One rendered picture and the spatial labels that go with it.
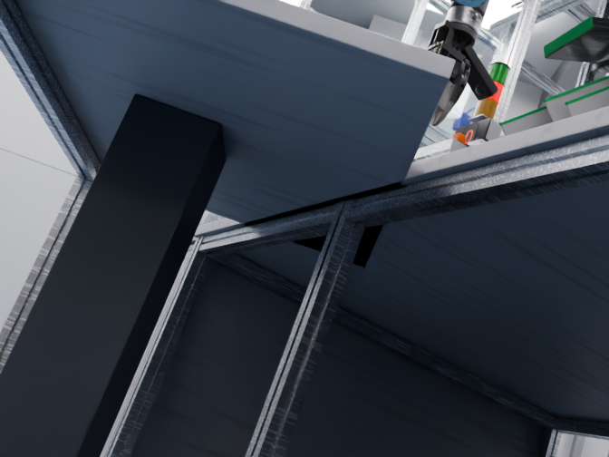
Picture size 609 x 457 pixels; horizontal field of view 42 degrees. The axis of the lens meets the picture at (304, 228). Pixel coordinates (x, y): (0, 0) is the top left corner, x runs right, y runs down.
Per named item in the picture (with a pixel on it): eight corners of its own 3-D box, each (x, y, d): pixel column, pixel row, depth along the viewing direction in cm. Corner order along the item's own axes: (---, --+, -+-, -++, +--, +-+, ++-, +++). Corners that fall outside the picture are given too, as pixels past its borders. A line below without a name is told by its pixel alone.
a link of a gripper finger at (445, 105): (416, 113, 157) (430, 74, 160) (439, 128, 159) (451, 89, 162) (426, 110, 154) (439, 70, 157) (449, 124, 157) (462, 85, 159)
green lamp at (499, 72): (494, 78, 191) (499, 61, 192) (479, 83, 195) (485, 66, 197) (508, 88, 193) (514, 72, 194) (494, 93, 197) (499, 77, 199)
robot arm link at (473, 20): (466, 32, 171) (492, 19, 164) (459, 50, 169) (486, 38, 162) (439, 13, 168) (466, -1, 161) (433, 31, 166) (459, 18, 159)
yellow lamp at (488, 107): (482, 113, 188) (488, 95, 189) (468, 118, 192) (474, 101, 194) (497, 123, 190) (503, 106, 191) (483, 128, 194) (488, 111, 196)
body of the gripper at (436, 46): (412, 75, 162) (430, 26, 166) (443, 96, 166) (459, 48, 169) (436, 64, 156) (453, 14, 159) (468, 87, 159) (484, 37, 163)
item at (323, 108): (-71, -99, 102) (-60, -116, 103) (83, 167, 188) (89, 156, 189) (449, 79, 98) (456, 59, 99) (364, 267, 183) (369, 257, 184)
